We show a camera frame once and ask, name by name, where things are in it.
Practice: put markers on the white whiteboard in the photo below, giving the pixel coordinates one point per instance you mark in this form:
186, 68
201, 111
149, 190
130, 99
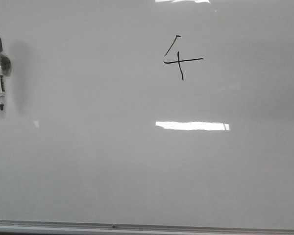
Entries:
144, 112

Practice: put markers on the aluminium whiteboard frame rail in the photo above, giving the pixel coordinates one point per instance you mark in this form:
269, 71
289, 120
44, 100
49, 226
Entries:
74, 228

